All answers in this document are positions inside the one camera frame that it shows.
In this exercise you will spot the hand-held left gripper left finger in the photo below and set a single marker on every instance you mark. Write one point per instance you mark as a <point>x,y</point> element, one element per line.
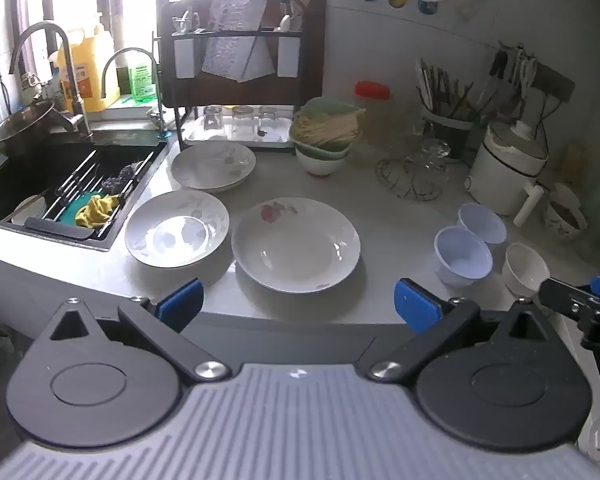
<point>182,304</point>

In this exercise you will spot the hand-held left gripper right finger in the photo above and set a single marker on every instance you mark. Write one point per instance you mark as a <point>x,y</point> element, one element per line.
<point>416,305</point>

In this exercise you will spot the plain white bowl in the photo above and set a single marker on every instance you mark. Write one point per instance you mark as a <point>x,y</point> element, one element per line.
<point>522,271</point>

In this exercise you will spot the pale blue bowl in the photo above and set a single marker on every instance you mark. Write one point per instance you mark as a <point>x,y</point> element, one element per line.
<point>462,260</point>
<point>484,222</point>

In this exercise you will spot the white plate grey leaf print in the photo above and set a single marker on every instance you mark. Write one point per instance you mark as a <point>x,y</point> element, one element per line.
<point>175,234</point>
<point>211,166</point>

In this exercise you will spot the white plate pink flower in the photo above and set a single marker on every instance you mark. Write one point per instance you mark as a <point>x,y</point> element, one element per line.
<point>295,252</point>

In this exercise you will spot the floral bowl brown contents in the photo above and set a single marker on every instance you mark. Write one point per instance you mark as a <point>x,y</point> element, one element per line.
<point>562,227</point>

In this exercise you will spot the yellow cloth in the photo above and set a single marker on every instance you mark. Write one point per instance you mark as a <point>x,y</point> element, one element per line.
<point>97,211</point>

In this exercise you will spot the white electric pot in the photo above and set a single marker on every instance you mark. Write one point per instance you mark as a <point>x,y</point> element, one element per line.
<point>505,170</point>

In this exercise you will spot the grey scrubber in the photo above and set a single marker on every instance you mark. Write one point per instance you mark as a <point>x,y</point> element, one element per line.
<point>120,179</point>

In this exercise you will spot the teal sponge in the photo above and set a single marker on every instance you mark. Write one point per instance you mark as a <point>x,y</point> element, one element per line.
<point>69,215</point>

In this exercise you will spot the clear drinking glass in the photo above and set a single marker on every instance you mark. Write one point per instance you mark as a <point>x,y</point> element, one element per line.
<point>432,157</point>

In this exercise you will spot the sink drain rack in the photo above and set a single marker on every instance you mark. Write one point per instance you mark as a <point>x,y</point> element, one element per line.
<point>55,223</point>

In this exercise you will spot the white footed bowl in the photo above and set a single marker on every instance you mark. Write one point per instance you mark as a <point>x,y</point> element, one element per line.
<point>322,165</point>

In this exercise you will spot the chopstick holder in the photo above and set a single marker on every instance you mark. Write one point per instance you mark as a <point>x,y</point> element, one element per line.
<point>447,132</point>

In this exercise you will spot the white dish in sink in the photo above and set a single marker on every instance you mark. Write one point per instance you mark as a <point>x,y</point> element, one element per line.
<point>27,208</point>

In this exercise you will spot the small clear glass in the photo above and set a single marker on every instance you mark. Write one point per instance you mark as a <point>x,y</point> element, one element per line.
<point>242,119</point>
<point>213,119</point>
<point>269,119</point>

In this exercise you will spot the white drip tray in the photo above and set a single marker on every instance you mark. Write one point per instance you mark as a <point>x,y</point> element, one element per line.
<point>280,136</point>

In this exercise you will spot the black kitchen sink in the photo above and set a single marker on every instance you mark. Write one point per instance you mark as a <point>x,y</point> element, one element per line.
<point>40,170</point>

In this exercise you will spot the dry noodles bundle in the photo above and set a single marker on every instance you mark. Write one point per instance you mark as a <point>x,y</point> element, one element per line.
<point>325,129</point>

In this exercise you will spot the slim curved faucet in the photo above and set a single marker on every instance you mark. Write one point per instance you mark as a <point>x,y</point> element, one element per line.
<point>157,105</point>

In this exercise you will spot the green bowl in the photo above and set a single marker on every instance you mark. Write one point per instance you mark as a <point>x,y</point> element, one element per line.
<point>330,105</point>

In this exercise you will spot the clear jar red lid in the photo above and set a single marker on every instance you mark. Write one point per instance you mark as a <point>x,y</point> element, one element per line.
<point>372,91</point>

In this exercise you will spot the green detergent bottle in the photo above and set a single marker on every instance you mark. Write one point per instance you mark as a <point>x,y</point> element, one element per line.
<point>142,80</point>

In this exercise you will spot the hanging black kitchen utensils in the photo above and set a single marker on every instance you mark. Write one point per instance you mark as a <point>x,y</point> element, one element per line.
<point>497,65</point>

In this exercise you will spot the white plastic rack cup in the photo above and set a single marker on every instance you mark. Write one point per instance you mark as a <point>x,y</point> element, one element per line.
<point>185,62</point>

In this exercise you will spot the steel pot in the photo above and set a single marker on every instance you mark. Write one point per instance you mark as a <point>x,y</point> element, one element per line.
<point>20,125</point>

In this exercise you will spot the yellow plastic jug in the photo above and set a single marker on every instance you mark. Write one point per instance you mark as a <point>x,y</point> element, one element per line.
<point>90,80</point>

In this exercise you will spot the tall grey faucet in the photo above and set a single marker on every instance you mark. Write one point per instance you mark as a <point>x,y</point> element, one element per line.
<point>72,85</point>

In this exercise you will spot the black dish rack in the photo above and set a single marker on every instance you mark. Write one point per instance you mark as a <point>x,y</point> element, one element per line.
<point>240,34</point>

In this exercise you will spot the black wall hook rail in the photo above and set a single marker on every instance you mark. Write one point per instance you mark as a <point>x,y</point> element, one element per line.
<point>555,82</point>

